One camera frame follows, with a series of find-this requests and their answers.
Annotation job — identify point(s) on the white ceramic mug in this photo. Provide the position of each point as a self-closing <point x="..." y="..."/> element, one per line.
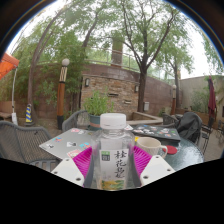
<point x="150" y="146"/>

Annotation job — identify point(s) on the tall tree dark trunk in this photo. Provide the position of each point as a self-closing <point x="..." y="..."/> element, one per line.
<point x="142" y="93"/>

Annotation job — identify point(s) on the white printed magazine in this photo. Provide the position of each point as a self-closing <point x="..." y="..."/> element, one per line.
<point x="129" y="127"/>

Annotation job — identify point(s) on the black jacket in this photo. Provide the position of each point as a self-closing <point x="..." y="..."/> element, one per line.
<point x="188" y="126"/>

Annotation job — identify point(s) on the wall lantern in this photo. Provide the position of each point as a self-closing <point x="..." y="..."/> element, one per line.
<point x="87" y="82"/>
<point x="136" y="88"/>

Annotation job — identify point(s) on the flat round red coaster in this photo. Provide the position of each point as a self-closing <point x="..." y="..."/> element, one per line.
<point x="172" y="150"/>

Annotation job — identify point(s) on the leaning slender tree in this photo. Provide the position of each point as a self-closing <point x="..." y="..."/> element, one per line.
<point x="33" y="73"/>

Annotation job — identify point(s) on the blue yellow striped cone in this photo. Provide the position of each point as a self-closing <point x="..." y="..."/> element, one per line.
<point x="29" y="115"/>

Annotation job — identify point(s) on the grey wall utility box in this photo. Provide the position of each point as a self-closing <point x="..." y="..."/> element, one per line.
<point x="146" y="106"/>

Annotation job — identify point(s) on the clear drink bottle white cap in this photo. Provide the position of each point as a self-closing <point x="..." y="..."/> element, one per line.
<point x="112" y="160"/>

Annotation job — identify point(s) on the small yellow card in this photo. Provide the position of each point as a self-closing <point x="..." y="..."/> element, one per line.
<point x="136" y="138"/>

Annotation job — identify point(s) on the wooden lamp post white globe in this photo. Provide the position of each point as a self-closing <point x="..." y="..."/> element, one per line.
<point x="173" y="100"/>
<point x="61" y="100"/>

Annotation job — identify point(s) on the green plant in teal pot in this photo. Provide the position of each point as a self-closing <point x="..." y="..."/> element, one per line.
<point x="96" y="106"/>

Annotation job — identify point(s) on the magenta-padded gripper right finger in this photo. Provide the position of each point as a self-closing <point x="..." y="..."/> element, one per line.
<point x="156" y="168"/>

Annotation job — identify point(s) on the dark laptop with stickers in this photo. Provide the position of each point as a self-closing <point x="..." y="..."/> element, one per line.
<point x="158" y="131"/>

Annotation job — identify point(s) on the black metal patio chair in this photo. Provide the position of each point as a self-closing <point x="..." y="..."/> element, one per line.
<point x="205" y="133"/>

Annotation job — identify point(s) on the orange canopy with white pole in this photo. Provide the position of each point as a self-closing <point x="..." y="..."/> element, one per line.
<point x="6" y="63"/>

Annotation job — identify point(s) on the silver laptop with stickers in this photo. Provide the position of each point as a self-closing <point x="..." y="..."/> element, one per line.
<point x="63" y="143"/>

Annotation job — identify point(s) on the closed maroon patio umbrella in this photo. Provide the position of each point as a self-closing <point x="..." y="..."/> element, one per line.
<point x="212" y="100"/>

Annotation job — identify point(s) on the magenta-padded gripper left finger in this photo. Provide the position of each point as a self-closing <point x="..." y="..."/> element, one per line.
<point x="68" y="170"/>

